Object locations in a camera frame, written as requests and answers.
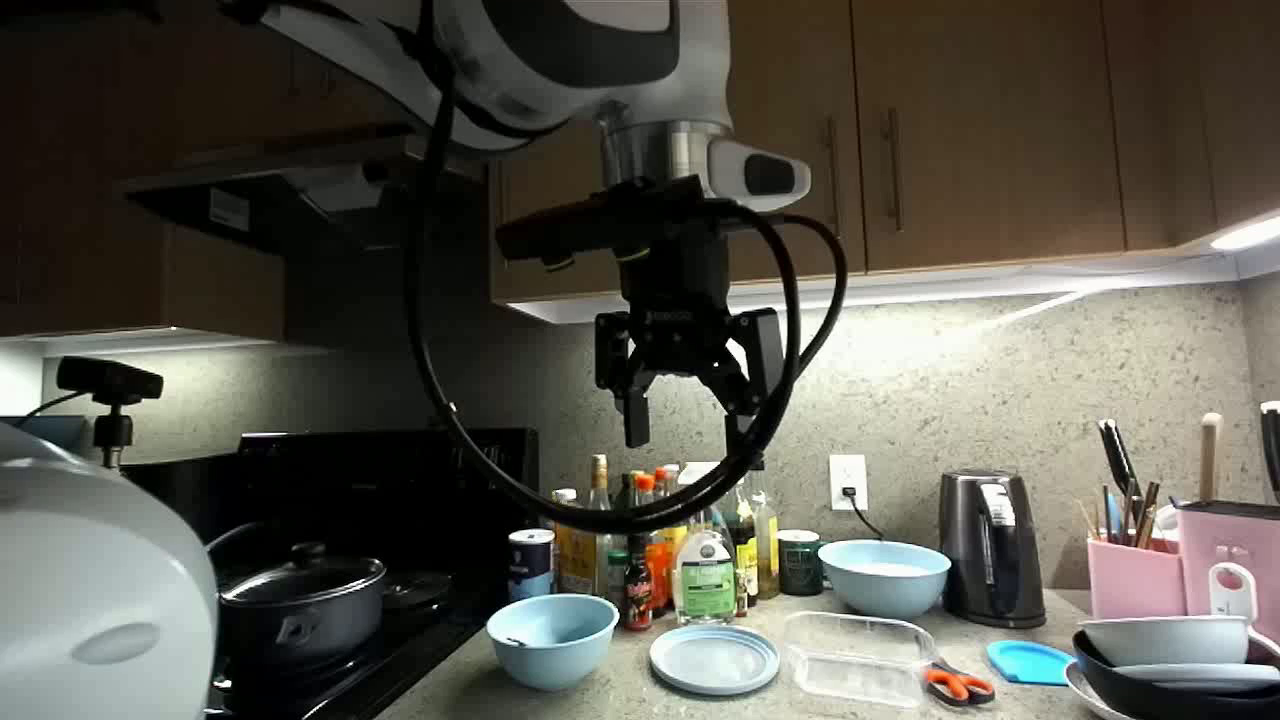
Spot orange handled scissors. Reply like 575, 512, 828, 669
922, 659, 996, 709

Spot grey bowl in pan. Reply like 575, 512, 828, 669
1081, 618, 1249, 664

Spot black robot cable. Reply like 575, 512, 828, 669
398, 0, 851, 537

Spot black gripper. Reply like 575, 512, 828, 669
597, 182, 780, 461

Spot black electric kettle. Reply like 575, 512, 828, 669
941, 468, 1045, 628

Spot black camera on stand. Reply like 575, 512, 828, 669
54, 356, 164, 468

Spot black stove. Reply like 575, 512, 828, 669
123, 431, 533, 720

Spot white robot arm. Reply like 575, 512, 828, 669
245, 0, 813, 449

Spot blue silicone lid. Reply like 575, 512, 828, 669
988, 641, 1072, 690

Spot pink knife block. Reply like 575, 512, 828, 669
1179, 500, 1280, 641

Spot clear plastic container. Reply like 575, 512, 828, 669
780, 611, 937, 709

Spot yellow oil bottle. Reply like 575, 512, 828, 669
748, 471, 780, 599

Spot orange sauce bottle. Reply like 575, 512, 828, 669
632, 466, 677, 618

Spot pink utensil holder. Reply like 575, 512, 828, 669
1086, 541, 1189, 618

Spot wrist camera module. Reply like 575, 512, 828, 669
708, 141, 813, 211

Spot dark green lidded jar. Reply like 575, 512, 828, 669
780, 528, 822, 595

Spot white wall outlet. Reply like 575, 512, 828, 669
828, 453, 869, 512

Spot light blue bowl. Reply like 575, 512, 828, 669
484, 591, 619, 691
818, 541, 951, 619

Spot blue plate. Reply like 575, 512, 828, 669
649, 624, 780, 700

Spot light blue bowl front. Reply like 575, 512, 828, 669
484, 591, 619, 691

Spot light blue bowl back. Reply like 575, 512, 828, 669
818, 541, 951, 619

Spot white lidded spice jar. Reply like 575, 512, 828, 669
507, 528, 557, 599

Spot black range hood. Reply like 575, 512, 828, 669
120, 126, 426, 256

